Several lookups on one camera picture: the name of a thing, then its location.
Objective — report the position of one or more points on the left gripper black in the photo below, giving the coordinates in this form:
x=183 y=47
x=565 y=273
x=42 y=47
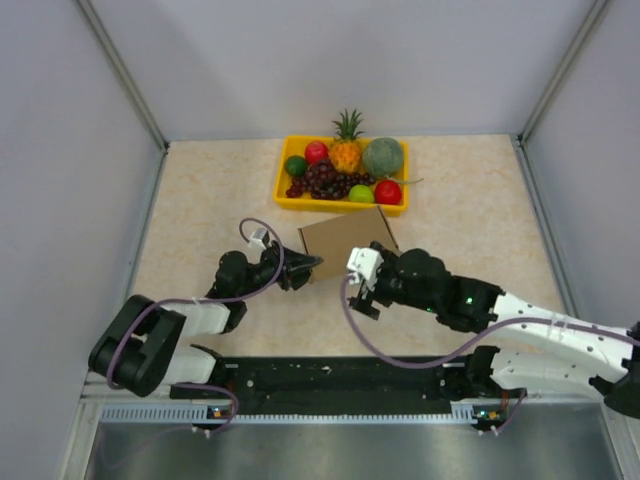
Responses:
x=297 y=268

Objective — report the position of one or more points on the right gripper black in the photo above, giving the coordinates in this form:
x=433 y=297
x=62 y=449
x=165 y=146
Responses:
x=388 y=264

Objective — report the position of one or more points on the brown cardboard box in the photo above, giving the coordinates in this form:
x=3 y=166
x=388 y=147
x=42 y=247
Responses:
x=333 y=240

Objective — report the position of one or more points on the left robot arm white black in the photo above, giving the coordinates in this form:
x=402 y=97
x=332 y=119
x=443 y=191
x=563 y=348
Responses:
x=145 y=345

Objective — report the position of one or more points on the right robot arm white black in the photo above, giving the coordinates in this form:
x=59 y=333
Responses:
x=515 y=346

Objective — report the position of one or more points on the purple grape bunch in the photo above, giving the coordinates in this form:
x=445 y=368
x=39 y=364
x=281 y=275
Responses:
x=323 y=182

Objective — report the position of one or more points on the light green apple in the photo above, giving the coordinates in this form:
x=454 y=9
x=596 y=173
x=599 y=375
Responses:
x=361 y=194

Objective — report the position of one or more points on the dark green lime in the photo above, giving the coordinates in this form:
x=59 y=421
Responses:
x=295 y=166

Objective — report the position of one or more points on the red apple at back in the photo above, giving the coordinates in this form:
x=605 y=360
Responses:
x=315 y=152

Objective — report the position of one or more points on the red tomato fruit front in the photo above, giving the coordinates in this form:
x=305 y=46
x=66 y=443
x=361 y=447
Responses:
x=388 y=192

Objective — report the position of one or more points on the pineapple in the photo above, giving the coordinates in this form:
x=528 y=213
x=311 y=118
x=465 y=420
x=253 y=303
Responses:
x=345 y=152

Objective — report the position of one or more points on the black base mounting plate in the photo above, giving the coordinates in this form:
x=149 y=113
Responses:
x=348 y=385

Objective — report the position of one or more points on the green netted melon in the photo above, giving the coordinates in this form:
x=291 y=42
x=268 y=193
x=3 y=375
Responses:
x=383 y=157

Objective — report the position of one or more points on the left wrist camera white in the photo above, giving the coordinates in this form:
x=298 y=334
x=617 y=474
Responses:
x=260 y=239

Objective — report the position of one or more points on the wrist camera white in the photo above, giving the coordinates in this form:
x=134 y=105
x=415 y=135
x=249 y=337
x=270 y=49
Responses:
x=363 y=265
x=260 y=239

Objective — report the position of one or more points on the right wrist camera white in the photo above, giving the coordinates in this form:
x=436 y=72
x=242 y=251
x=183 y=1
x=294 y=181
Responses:
x=363 y=265

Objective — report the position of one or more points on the white cable duct strip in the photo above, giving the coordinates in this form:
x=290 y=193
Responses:
x=211 y=414

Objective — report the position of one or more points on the left aluminium frame post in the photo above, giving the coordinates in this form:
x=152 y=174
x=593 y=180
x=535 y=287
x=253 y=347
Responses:
x=121 y=72

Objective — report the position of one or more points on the aluminium frame post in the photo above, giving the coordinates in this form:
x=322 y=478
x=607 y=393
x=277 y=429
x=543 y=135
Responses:
x=580 y=40
x=121 y=72

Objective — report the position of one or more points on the right aluminium frame post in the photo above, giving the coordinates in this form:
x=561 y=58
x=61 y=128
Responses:
x=580 y=40

